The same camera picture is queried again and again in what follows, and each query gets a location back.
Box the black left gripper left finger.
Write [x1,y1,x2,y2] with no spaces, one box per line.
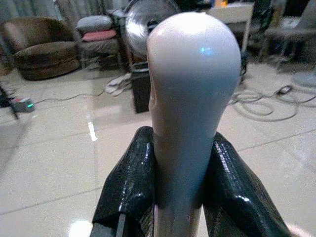
[90,126,156,237]

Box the grey cushion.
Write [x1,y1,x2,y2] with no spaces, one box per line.
[76,15,114,33]

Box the white cloth pile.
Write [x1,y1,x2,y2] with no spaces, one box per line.
[105,73,133,96]

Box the white table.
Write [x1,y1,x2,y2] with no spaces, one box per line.
[207,2,255,52]

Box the grey chair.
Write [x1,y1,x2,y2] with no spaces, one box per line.
[259,0,316,72]

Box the pink cushion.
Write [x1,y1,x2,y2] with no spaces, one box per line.
[81,30,117,42]

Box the black power adapter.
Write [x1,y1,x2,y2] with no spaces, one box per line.
[276,85,293,96]

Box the dark chair with cushions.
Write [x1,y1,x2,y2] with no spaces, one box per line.
[78,37,124,72]

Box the black tripod leg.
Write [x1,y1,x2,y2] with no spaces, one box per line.
[0,83,20,120]

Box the grey power strip green light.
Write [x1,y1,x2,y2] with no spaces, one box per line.
[10,97,36,113]

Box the silver round fan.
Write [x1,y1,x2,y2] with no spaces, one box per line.
[124,0,183,62]

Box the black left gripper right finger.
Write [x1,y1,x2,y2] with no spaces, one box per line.
[202,132,294,237]

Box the brown round armchair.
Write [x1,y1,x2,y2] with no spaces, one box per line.
[1,16,81,81]

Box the white coiled cable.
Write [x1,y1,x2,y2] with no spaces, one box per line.
[229,85,316,122]

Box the black box on floor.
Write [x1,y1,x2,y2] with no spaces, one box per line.
[130,62,152,114]

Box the white broom handle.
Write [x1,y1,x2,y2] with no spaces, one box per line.
[146,11,242,237]

